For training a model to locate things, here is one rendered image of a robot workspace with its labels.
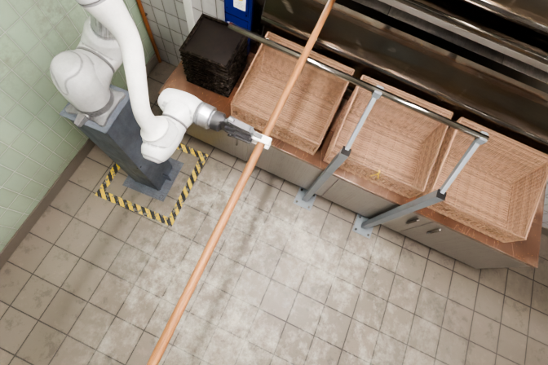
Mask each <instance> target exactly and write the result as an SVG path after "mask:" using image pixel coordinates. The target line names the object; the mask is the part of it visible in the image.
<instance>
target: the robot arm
mask: <svg viewBox="0 0 548 365"><path fill-rule="evenodd" d="M75 1H76V2H77V3H78V4H79V5H80V6H81V7H83V8H84V9H85V10H86V11H88V12H89V13H90V14H91V15H90V16H88V17H87V18H86V21H85V23H84V27H83V31H82V36H81V41H80V42H79V44H78V46H77V48H76V49H75V50H74V51H63V52H60V53H59V54H58V55H56V56H55V57H54V58H53V60H52V61H51V64H50V74H51V79H52V81H53V83H54V84H55V87H56V88H57V90H58V91H59V92H60V93H61V94H62V95H63V96H64V97H65V98H66V99H67V100H68V101H69V102H70V105H69V106H67V107H66V109H65V111H66V112H67V113H68V114H74V115H77V117H76V119H75V122H74V125H76V126H78V127H82V126H83V125H84V124H85V123H86V122H87V121H88V120H89V121H93V122H94V123H96V124H98V125H99V126H101V127H104V126H106V125H107V123H108V119H109V118H110V117H111V115H112V114H113V112H114V110H115V109H116V107H117V105H118V104H119V103H120V102H121V101H122V100H123V99H124V98H125V97H126V95H125V93H124V92H122V91H118V90H114V89H111V88H109V87H110V83H111V80H112V77H113V74H114V73H115V72H116V71H117V69H118V68H119V67H120V66H121V64H122V62H123V64H124V69H125V74H126V82H127V86H128V91H129V96H130V104H131V107H132V111H133V114H134V116H135V119H136V121H137V123H138V124H139V126H140V128H141V131H140V134H141V137H142V140H143V143H142V145H141V153H142V155H143V157H144V158H145V159H147V160H149V161H152V162H155V163H158V164H159V163H162V162H164V161H166V160H167V159H169V158H170V157H171V155H172V154H173V153H174V152H175V150H176V149H177V147H178V146H179V144H180V143H181V141H182V139H183V136H184V134H185V132H186V130H187V129H188V127H189V126H190V125H191V124H192V123H193V124H195V125H199V126H200V127H203V128H205V129H209V128H210V129H212V130H214V131H217V132H219V131H220V130H224V131H225V132H227V133H228V137H232V138H235V139H238V140H241V141H242V142H245V143H248V144H250V143H254V144H257V142H258V141H259V142H261V143H264V144H265V146H264V148H265V149H267V150H268V148H269V147H270V145H271V141H272V139H271V138H269V137H268V136H265V135H263V134H260V133H258V132H256V131H255V130H254V127H252V126H250V125H247V124H246V123H244V122H242V121H239V120H237V119H236V118H234V117H232V116H229V118H226V114H225V113H223V112H220V111H217V108H216V107H214V106H211V105H209V104H208V103H204V102H202V101H201V100H199V98H197V97H196V96H194V95H191V94H189V93H187V92H184V91H181V90H176V89H172V88H167V89H165V90H163V91H162V92H161V94H160V95H159V97H158V101H157V102H158V105H159V107H160V109H161V110H162V111H163V113H162V115H161V116H154V115H153V114H152V111H151V108H150V105H149V98H148V83H147V75H146V68H145V60H144V49H143V46H142V42H141V39H140V36H139V32H138V30H137V28H136V26H135V23H134V21H133V20H132V18H131V16H130V14H129V12H128V10H127V9H126V6H125V4H124V2H123V0H75Z"/></svg>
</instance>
